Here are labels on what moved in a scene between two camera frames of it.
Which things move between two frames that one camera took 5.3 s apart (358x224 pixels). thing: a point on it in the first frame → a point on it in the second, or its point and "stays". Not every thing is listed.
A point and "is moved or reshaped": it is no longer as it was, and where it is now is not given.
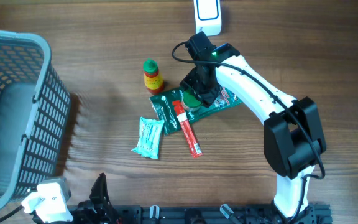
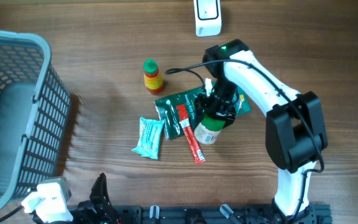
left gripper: [102, 206] stays
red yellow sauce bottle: [153, 78] stays
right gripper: [206, 98] → [202, 104]
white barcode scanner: [207, 17] stays
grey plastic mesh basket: [24, 110] stays
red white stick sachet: [194, 146] is moved or reshaped
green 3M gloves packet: [163, 106] is moved or reshaped
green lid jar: [190, 101] → [208, 130]
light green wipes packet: [149, 138] stays
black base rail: [209, 214] stays
